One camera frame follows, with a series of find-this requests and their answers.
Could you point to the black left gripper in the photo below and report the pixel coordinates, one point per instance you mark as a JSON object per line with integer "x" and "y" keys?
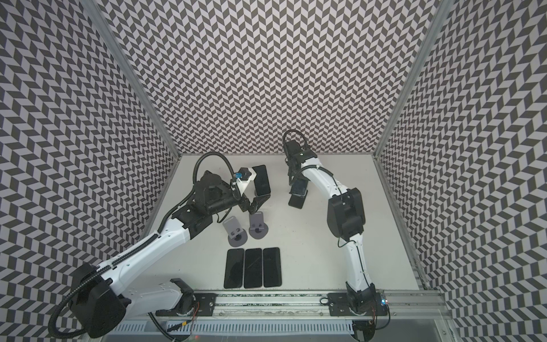
{"x": 254, "y": 206}

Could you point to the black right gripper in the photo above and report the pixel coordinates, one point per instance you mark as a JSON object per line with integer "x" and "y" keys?
{"x": 292, "y": 170}

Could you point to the black phone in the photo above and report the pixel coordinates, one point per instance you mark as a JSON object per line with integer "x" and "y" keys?
{"x": 299, "y": 187}
{"x": 272, "y": 273}
{"x": 261, "y": 181}

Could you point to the purple phone stand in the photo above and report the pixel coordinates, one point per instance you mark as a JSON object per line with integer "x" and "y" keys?
{"x": 253, "y": 268}

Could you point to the black phone stand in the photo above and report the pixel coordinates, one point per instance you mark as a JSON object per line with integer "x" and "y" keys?
{"x": 234, "y": 269}

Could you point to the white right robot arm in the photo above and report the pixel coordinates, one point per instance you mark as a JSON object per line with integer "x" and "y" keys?
{"x": 345, "y": 217}

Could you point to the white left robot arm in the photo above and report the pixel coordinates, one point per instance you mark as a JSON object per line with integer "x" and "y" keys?
{"x": 103, "y": 296}

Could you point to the grey stand front right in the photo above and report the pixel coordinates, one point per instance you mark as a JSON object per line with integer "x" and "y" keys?
{"x": 258, "y": 227}

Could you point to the grey stand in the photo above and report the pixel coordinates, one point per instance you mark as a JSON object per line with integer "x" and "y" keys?
{"x": 237, "y": 235}
{"x": 258, "y": 227}

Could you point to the grey stand front left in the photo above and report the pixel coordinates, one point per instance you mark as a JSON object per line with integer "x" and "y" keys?
{"x": 237, "y": 235}

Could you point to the black stand back right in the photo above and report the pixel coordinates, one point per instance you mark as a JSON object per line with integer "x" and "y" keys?
{"x": 297, "y": 200}

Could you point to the white ventilation grille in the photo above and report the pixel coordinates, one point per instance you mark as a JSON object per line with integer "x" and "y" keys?
{"x": 261, "y": 328}

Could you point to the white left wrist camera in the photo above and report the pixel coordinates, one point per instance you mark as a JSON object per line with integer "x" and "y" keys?
{"x": 244, "y": 177}

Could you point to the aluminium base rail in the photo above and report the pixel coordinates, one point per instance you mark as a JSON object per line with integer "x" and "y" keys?
{"x": 316, "y": 304}

